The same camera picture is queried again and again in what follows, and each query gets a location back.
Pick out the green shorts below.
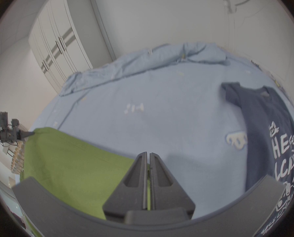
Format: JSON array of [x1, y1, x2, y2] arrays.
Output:
[[20, 127, 151, 234]]

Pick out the pale blue quilt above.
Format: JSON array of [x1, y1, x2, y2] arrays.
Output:
[[59, 41, 227, 97]]

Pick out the dark blue printed T-shirt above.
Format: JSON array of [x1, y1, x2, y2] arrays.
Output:
[[221, 82, 294, 237]]

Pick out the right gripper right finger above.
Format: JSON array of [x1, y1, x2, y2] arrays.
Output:
[[150, 153, 195, 219]]

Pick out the round woven basket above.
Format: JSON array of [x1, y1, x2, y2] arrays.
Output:
[[10, 142, 26, 175]]

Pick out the bed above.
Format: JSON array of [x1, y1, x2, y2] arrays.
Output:
[[21, 0, 294, 222]]

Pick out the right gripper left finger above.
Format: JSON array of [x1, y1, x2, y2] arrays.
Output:
[[103, 152, 147, 223]]

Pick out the white wardrobe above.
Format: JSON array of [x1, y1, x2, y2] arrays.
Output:
[[29, 0, 116, 94]]

